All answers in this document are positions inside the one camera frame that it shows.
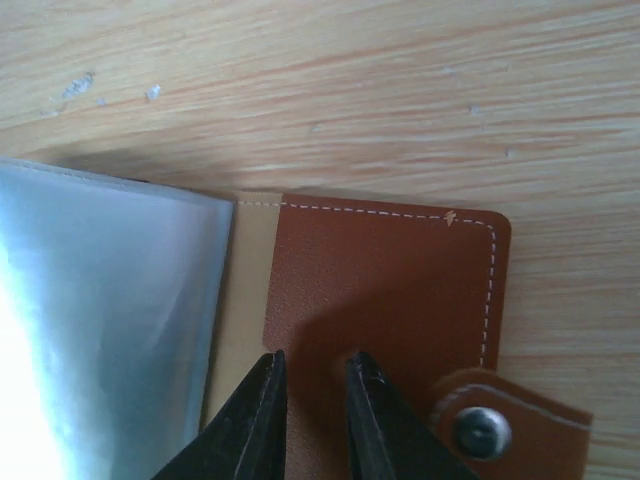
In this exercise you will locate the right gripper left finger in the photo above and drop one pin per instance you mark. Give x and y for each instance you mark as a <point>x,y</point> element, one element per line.
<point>247,437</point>

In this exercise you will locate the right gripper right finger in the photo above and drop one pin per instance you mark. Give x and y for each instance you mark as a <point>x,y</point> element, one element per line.
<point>386,439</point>

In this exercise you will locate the brown leather card holder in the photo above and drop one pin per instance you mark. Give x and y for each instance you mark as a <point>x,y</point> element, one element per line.
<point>131,311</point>

